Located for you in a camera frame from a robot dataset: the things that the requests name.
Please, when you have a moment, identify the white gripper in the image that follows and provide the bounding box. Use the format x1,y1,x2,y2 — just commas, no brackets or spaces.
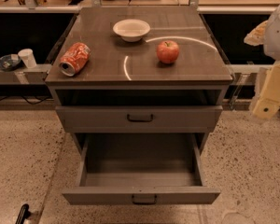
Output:
244,21,280,120

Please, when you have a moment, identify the grey drawer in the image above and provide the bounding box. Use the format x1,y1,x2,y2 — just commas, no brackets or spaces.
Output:
63,133,220,205
56,105,222,133

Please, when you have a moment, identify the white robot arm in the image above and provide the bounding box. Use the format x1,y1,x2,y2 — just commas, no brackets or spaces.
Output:
244,5,280,119

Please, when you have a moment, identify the grey drawer cabinet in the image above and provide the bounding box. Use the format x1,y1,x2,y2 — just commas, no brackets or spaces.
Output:
46,6,232,147

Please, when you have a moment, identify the grey top drawer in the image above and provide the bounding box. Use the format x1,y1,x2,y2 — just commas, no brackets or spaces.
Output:
56,105,222,133

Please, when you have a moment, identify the red apple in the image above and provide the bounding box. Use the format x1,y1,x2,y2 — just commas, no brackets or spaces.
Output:
156,40,179,64

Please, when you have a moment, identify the white ceramic bowl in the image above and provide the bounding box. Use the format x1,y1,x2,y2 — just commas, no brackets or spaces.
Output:
113,19,150,42

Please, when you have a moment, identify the crushed orange soda can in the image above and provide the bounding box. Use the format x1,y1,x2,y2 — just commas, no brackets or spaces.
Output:
59,42,91,77

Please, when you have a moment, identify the white paper cup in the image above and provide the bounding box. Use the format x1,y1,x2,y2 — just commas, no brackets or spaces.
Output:
18,49,36,68

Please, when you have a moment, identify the dark blue bowl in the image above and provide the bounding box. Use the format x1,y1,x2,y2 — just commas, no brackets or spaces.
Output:
0,54,21,72

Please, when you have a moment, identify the black object on floor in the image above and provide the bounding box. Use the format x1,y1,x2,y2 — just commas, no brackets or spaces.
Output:
15,203,31,224

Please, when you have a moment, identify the black cable on floor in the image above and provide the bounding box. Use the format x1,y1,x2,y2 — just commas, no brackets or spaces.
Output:
0,95,50,105

